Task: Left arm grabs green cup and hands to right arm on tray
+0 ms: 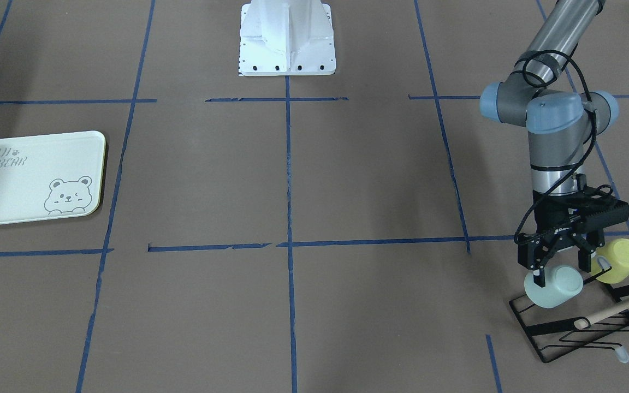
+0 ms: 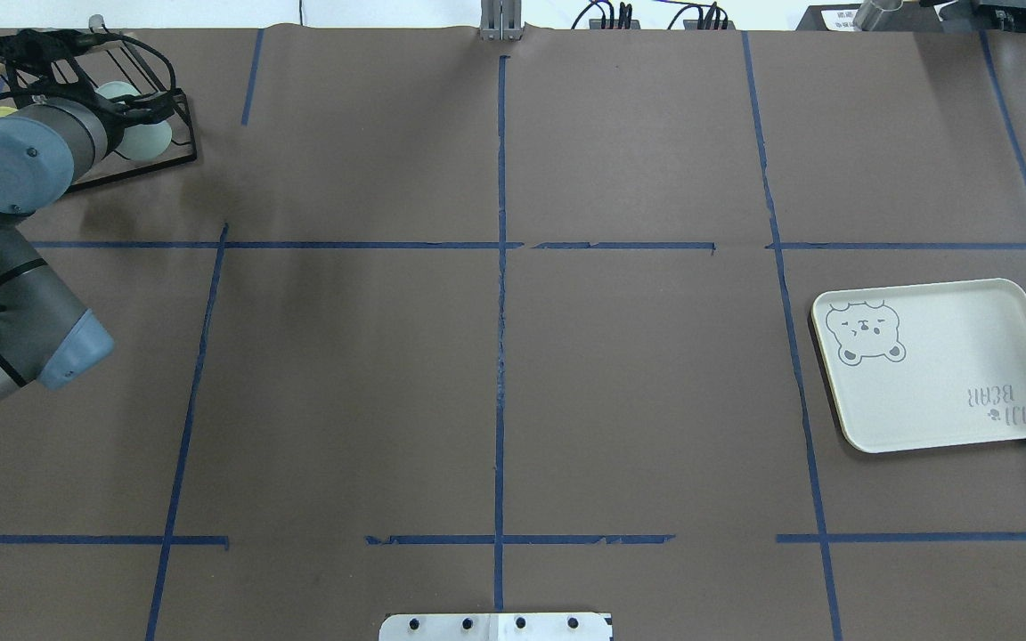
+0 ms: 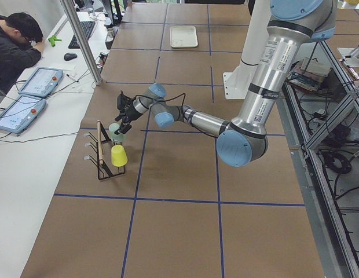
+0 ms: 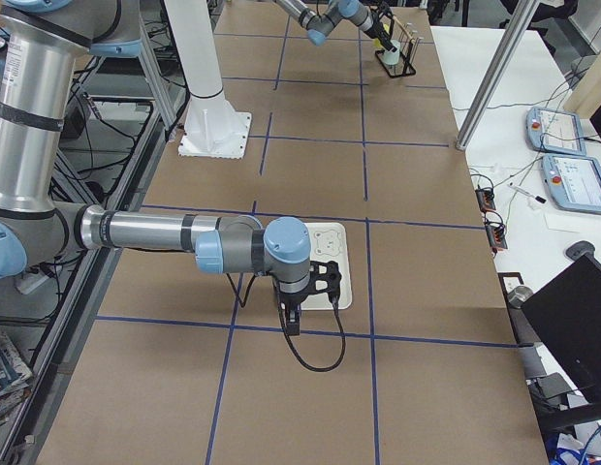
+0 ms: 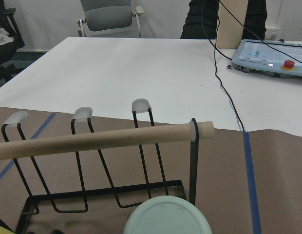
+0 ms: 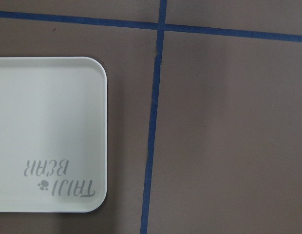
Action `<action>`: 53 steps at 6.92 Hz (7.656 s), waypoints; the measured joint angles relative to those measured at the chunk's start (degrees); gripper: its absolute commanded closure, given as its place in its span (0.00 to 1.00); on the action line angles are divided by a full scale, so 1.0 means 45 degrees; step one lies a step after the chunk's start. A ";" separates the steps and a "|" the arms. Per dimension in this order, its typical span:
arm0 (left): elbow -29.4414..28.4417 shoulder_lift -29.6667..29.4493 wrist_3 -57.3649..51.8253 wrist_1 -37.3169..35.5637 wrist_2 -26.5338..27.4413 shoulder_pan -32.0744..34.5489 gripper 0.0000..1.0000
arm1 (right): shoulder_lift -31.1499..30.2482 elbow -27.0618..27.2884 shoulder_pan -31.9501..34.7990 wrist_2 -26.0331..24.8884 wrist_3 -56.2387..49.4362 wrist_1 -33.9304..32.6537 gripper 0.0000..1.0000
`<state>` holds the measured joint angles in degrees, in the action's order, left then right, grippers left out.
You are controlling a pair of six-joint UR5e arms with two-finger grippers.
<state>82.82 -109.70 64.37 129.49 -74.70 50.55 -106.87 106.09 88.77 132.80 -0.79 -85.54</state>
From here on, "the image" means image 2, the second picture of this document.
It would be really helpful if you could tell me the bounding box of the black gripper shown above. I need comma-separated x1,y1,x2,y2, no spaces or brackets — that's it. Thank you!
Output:
0,28,184,134

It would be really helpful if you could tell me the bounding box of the green cup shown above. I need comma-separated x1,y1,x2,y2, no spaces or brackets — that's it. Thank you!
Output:
96,81,174,162

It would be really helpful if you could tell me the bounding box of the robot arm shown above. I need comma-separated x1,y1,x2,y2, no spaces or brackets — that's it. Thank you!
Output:
0,28,191,402

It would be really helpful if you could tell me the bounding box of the metal cup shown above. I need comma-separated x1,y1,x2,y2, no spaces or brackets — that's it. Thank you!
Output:
852,0,904,31

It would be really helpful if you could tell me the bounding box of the cream bear tray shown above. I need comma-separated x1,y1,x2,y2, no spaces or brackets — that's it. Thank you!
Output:
810,279,1026,454

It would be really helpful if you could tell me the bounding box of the black wire cup rack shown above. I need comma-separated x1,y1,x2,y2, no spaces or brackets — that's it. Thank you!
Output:
0,28,191,215

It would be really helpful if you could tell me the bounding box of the aluminium frame post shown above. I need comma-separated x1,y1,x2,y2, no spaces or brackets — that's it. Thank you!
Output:
479,0,525,42

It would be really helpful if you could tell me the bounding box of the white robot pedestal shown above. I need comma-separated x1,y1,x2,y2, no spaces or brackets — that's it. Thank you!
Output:
378,612,615,640

